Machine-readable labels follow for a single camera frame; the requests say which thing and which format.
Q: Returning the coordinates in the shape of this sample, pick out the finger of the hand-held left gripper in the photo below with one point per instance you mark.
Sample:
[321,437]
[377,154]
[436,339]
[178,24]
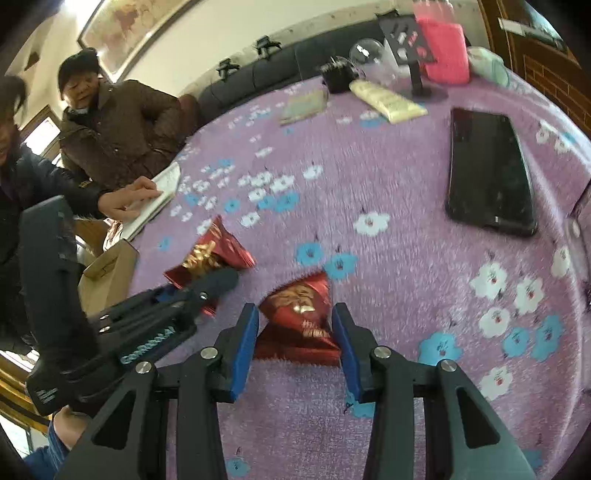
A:
[217,281]
[157,295]

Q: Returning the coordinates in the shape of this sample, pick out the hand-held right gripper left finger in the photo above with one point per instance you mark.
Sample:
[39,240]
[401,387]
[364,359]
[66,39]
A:
[244,348]

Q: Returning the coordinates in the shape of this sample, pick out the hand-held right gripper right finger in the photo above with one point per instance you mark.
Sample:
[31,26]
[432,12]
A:
[347,348]

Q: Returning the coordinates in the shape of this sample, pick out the dark red foil snack packet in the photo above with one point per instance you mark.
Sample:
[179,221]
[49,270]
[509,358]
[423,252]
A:
[300,318]
[207,251]

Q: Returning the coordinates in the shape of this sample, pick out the cardboard box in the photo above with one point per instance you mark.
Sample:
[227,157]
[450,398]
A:
[108,277]

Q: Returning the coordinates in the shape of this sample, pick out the person's left forearm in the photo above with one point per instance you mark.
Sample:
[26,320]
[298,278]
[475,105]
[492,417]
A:
[69,429]

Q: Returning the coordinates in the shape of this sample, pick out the purple floral tablecloth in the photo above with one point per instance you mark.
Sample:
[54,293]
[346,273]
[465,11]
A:
[392,277]

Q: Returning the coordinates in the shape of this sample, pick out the white notebook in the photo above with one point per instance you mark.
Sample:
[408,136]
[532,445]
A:
[161,194]

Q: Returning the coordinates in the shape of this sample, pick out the brown sofa cushion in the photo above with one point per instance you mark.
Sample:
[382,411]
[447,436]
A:
[190,115]

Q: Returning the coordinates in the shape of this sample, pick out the grey-green booklet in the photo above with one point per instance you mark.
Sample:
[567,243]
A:
[304,107]

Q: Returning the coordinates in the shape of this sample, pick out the dark sofa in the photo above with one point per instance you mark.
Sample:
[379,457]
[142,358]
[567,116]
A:
[277,78]

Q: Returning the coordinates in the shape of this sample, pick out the black clamp device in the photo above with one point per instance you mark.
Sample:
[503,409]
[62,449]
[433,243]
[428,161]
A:
[268,48]
[228,69]

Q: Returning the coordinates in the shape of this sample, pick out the black smartphone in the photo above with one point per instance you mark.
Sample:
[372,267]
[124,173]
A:
[489,170]

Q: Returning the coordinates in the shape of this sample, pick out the black round container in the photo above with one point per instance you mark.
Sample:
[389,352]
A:
[339,78]

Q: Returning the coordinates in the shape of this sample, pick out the cream tube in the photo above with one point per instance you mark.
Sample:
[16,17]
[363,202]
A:
[388,101]

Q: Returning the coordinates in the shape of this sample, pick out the eyeglasses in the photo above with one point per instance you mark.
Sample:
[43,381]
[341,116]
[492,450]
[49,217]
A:
[579,217]

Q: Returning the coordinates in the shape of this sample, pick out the clear glass bowl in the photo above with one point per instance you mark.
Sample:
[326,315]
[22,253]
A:
[369,57]

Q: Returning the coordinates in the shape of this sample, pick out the black phone stand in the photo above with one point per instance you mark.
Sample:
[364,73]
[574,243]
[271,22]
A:
[406,41]

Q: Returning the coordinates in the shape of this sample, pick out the bottle in pink knit sleeve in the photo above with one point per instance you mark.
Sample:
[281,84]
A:
[443,50]

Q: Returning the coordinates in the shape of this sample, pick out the framed wall picture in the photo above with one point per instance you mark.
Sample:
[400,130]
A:
[134,27]

